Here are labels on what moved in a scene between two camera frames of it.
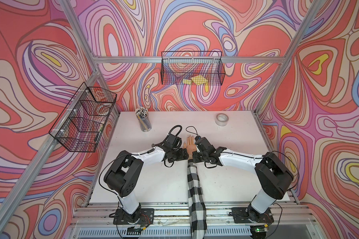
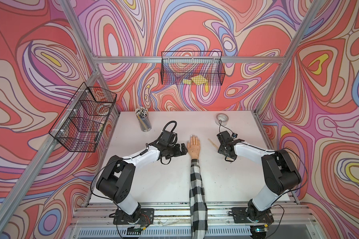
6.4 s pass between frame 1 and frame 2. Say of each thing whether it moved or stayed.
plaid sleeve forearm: stayed
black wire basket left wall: stayed
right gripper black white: moved
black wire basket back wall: stayed
